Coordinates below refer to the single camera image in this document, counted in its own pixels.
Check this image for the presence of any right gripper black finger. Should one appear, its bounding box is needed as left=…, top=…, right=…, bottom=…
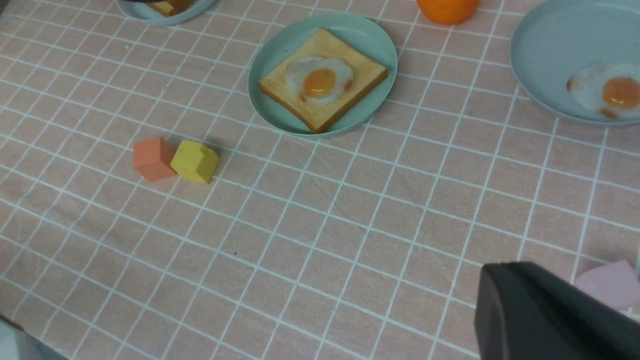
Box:
left=474, top=261, right=640, bottom=360

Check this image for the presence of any fried egg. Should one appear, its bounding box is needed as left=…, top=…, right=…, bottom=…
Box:
left=566, top=62, right=640, bottom=121
left=285, top=56, right=355, bottom=105

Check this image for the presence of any toast slice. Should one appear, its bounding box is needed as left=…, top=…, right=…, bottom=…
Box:
left=258, top=28, right=388, bottom=133
left=145, top=0, right=195, bottom=18

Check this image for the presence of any pink foam block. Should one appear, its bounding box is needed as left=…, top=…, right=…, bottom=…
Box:
left=573, top=260, right=640, bottom=311

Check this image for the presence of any grey-blue egg plate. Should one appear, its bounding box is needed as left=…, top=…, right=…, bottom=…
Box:
left=509, top=0, right=639, bottom=126

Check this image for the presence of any orange fruit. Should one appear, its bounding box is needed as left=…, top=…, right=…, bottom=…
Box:
left=416, top=0, right=481, bottom=26

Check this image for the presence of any teal center plate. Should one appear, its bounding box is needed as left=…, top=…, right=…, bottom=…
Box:
left=247, top=13, right=398, bottom=139

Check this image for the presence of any yellow foam block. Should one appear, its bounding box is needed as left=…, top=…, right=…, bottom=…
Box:
left=170, top=139, right=220, bottom=184

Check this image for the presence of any pink checkered tablecloth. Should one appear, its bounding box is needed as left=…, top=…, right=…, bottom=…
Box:
left=0, top=0, right=639, bottom=360

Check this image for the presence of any orange foam block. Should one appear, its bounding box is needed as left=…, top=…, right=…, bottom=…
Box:
left=132, top=136, right=177, bottom=182

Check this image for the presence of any light blue bread plate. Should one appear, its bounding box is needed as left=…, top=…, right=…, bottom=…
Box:
left=116, top=0, right=218, bottom=27

